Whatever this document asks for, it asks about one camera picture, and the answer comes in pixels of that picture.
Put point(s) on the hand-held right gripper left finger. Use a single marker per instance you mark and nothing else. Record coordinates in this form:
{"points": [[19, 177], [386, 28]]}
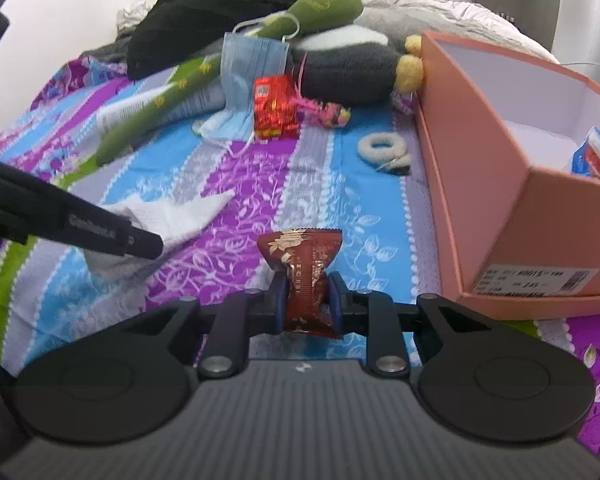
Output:
{"points": [[279, 305]]}

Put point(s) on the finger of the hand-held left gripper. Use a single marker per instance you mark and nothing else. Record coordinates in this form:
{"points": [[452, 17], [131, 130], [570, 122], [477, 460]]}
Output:
{"points": [[147, 245]]}

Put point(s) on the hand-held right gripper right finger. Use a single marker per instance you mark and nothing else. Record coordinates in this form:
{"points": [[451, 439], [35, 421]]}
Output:
{"points": [[336, 305]]}

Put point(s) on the brown snack packet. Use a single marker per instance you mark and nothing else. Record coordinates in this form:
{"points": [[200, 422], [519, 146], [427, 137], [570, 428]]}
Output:
{"points": [[305, 280]]}

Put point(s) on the white tissue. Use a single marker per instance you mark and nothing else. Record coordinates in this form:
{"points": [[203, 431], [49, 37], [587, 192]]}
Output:
{"points": [[175, 212]]}

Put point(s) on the blue face mask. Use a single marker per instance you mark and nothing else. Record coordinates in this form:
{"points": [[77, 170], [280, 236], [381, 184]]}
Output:
{"points": [[252, 60], [227, 122]]}

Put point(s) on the red snack packet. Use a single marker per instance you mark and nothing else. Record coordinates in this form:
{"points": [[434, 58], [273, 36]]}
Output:
{"points": [[275, 107]]}

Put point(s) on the pink tassel doll charm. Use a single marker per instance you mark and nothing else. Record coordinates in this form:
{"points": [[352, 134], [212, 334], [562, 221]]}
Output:
{"points": [[327, 114]]}

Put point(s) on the pink cardboard box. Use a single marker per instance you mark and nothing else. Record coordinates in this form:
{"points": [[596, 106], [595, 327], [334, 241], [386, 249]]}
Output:
{"points": [[480, 170]]}

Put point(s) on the blue snack packet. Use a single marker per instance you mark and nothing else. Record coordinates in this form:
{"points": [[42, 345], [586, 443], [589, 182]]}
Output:
{"points": [[592, 155]]}

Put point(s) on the colourful striped bedsheet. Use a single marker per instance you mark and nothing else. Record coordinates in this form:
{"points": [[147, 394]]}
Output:
{"points": [[330, 185]]}

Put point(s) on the white tube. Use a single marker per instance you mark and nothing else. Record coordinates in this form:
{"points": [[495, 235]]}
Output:
{"points": [[117, 112]]}

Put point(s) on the grey clothing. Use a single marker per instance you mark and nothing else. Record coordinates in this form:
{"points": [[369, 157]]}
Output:
{"points": [[105, 50]]}

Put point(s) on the white crumpled cloth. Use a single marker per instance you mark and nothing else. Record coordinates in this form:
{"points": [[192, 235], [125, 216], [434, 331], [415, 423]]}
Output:
{"points": [[132, 14]]}

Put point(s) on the grey penguin plush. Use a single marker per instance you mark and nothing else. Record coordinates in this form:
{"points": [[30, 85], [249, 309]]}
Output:
{"points": [[350, 70]]}

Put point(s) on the black clothing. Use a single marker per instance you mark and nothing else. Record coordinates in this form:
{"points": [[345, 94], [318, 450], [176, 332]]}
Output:
{"points": [[205, 15]]}

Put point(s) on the green plush massage stick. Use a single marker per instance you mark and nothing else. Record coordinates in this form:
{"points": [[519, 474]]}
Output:
{"points": [[325, 7]]}

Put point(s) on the grey duvet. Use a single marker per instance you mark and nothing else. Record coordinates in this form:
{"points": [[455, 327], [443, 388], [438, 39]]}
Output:
{"points": [[460, 20]]}

